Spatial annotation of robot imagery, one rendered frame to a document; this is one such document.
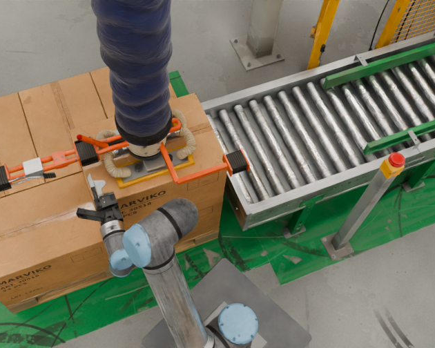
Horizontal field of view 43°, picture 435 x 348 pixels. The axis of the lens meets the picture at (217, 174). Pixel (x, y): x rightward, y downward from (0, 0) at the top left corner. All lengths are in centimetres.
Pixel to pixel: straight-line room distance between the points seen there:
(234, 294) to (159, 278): 74
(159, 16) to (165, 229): 62
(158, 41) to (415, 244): 226
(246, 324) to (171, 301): 39
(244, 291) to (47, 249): 96
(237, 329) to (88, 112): 153
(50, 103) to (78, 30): 115
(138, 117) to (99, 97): 112
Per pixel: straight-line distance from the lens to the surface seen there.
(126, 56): 175
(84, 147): 227
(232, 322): 203
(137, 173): 232
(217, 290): 236
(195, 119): 249
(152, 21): 165
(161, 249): 160
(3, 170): 228
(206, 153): 240
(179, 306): 177
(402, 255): 345
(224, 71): 387
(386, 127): 314
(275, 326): 235
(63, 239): 271
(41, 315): 320
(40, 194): 284
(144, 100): 193
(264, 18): 367
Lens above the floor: 302
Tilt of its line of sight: 62 degrees down
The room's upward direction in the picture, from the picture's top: 7 degrees clockwise
